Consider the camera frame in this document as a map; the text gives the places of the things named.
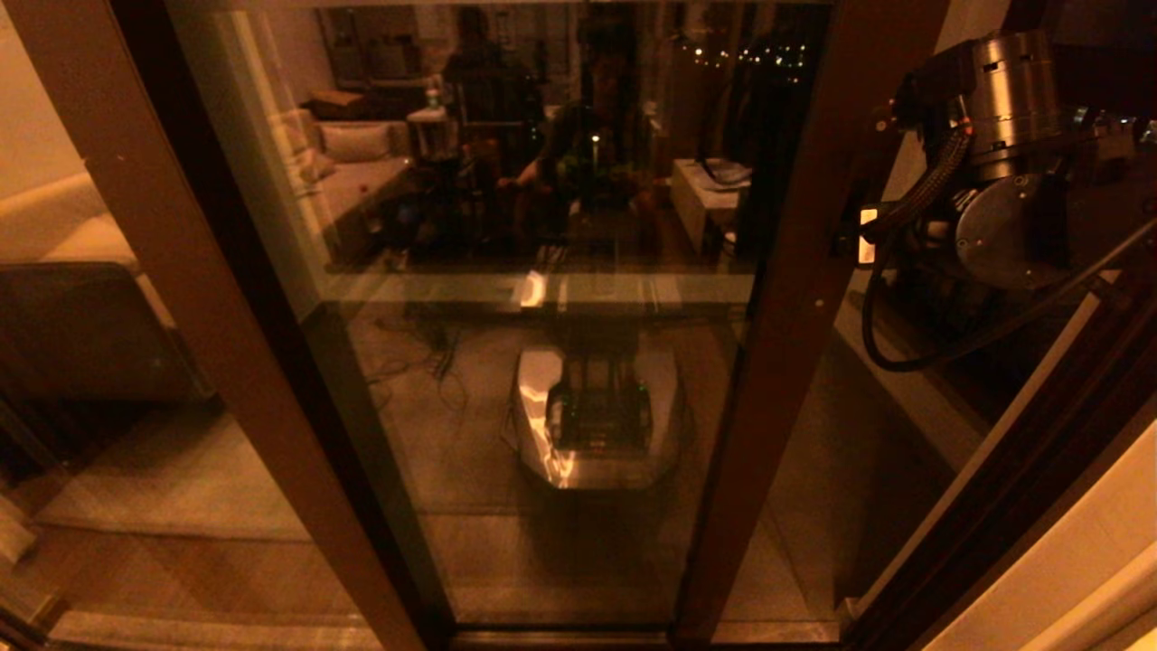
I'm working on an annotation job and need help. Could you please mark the brown framed sliding glass door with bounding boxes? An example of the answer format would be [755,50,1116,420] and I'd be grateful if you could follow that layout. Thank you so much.
[163,0,950,651]

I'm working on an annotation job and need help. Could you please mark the dark brown door jamb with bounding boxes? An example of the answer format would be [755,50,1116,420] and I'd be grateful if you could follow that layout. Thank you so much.
[836,271,1157,651]

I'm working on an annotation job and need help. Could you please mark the black braided cable bundle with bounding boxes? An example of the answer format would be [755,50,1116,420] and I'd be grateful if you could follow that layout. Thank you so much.
[872,122,973,238]

